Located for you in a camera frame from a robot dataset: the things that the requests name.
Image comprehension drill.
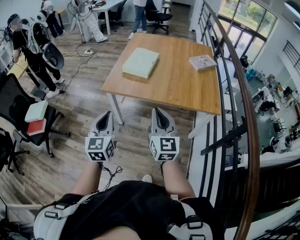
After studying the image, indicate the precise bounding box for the white harness vest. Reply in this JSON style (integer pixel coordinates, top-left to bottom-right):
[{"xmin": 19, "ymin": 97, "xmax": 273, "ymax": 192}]
[{"xmin": 33, "ymin": 192, "xmax": 214, "ymax": 240}]

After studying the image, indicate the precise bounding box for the pale green box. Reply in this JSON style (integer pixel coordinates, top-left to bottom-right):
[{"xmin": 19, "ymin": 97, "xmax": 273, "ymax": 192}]
[
  {"xmin": 24, "ymin": 99, "xmax": 49, "ymax": 123},
  {"xmin": 121, "ymin": 47, "xmax": 160, "ymax": 80}
]

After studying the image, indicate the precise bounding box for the yellow box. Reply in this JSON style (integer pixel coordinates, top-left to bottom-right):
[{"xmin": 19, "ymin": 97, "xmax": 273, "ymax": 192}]
[{"xmin": 6, "ymin": 54, "xmax": 30, "ymax": 79}]

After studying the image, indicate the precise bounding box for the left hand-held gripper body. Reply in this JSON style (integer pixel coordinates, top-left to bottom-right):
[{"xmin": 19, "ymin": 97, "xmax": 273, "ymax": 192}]
[{"xmin": 84, "ymin": 131, "xmax": 116, "ymax": 163}]

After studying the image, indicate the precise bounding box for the grey black backpack rig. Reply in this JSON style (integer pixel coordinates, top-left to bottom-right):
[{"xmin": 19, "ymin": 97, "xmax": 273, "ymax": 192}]
[{"xmin": 27, "ymin": 20, "xmax": 65, "ymax": 71}]

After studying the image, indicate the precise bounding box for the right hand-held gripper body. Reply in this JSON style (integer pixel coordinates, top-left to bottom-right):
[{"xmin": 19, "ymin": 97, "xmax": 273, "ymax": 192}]
[{"xmin": 149, "ymin": 133, "xmax": 181, "ymax": 163}]

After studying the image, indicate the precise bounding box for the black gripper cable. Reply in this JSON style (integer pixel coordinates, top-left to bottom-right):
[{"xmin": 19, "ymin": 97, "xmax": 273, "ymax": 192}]
[{"xmin": 98, "ymin": 161, "xmax": 124, "ymax": 192}]

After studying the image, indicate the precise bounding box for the large black-framed window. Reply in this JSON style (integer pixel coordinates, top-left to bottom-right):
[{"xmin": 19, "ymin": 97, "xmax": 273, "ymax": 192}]
[{"xmin": 217, "ymin": 0, "xmax": 278, "ymax": 63}]

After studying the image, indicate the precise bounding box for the person's black shirt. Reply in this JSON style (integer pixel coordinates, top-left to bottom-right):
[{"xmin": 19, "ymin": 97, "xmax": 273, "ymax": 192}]
[{"xmin": 39, "ymin": 180, "xmax": 217, "ymax": 240}]

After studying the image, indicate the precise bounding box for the black mesh office chair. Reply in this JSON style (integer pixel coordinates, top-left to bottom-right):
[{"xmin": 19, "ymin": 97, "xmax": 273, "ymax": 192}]
[
  {"xmin": 0, "ymin": 118, "xmax": 31, "ymax": 177},
  {"xmin": 0, "ymin": 71, "xmax": 71, "ymax": 159}
]

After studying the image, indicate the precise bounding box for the red book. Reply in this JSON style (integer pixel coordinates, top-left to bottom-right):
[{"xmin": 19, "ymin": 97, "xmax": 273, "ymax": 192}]
[{"xmin": 26, "ymin": 118, "xmax": 47, "ymax": 137}]

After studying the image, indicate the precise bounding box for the white illustrated book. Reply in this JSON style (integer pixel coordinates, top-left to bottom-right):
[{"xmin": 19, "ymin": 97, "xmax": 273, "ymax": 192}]
[{"xmin": 188, "ymin": 54, "xmax": 218, "ymax": 72}]

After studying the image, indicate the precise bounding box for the person's right forearm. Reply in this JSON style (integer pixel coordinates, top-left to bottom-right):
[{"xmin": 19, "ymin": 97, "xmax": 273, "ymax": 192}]
[{"xmin": 161, "ymin": 160, "xmax": 197, "ymax": 200}]

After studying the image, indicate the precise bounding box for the black floor cable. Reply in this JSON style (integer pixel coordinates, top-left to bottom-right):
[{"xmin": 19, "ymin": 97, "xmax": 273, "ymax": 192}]
[{"xmin": 58, "ymin": 41, "xmax": 96, "ymax": 95}]

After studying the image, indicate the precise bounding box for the white desk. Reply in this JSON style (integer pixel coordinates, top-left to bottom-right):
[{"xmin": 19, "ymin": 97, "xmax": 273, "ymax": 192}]
[{"xmin": 91, "ymin": 0, "xmax": 126, "ymax": 36}]

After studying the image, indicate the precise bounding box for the black railing with wooden handrail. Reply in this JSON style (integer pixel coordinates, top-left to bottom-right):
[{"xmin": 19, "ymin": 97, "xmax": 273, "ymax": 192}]
[{"xmin": 196, "ymin": 0, "xmax": 300, "ymax": 240}]

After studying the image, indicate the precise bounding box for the white table leg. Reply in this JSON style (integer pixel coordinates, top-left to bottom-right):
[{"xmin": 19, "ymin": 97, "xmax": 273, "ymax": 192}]
[
  {"xmin": 188, "ymin": 113, "xmax": 215, "ymax": 140},
  {"xmin": 105, "ymin": 92, "xmax": 125, "ymax": 126}
]

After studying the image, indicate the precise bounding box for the white floor cable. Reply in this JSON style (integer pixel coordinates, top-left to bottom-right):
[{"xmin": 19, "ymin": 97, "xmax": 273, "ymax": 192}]
[{"xmin": 60, "ymin": 48, "xmax": 91, "ymax": 58}]

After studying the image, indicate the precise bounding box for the person's left forearm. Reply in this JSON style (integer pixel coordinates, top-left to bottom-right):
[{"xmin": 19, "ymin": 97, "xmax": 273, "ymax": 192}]
[{"xmin": 70, "ymin": 160, "xmax": 101, "ymax": 197}]

